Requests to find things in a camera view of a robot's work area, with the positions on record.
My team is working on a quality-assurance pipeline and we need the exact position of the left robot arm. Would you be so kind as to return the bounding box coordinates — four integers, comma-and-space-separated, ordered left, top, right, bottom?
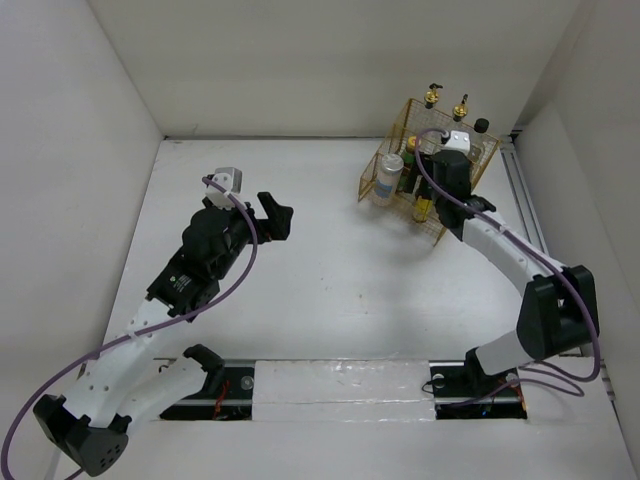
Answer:
33, 192, 294, 477

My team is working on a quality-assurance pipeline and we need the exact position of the black cap vinegar bottle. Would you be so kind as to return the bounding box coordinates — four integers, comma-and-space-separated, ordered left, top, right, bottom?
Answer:
470, 118, 490, 159

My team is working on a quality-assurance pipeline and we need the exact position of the yellow cap sauce bottle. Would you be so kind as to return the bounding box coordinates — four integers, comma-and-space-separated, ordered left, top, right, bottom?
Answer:
397, 136, 419, 194

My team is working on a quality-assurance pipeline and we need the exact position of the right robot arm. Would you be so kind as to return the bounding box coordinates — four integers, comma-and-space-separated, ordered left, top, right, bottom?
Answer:
414, 150, 601, 405

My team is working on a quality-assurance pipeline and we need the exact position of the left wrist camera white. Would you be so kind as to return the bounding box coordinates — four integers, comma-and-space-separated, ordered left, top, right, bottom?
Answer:
202, 167, 244, 211

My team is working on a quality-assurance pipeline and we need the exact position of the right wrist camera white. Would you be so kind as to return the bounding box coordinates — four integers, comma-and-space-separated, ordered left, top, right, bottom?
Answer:
442, 130, 471, 156

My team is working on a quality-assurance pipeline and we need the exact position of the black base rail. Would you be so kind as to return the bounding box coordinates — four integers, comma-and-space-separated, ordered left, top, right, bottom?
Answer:
161, 359, 527, 423

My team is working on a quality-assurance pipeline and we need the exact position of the aluminium side rail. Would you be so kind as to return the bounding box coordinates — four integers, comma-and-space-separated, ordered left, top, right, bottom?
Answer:
499, 132, 586, 359

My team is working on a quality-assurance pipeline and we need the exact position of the small brown bottle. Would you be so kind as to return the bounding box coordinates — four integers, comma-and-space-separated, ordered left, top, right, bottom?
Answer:
412, 195, 432, 223

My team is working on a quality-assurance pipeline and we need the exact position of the dark liquid oil bottle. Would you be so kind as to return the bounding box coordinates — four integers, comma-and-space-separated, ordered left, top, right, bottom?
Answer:
422, 82, 445, 146

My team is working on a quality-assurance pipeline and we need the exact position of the gold wire basket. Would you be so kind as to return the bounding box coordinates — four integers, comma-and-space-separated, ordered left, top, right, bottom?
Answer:
358, 98, 500, 245

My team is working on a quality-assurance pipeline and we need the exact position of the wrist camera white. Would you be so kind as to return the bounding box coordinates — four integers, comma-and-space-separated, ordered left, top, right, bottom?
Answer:
442, 130, 471, 156
202, 167, 244, 211

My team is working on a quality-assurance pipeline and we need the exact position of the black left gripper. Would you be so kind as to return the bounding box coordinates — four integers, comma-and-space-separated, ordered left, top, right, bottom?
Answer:
205, 192, 292, 280

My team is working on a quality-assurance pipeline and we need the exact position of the clear glass oil bottle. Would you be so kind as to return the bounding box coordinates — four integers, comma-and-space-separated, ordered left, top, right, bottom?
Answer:
446, 93, 469, 131

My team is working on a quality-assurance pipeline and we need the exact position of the silver lid spice jar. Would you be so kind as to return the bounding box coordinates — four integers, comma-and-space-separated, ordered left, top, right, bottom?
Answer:
372, 153, 404, 206

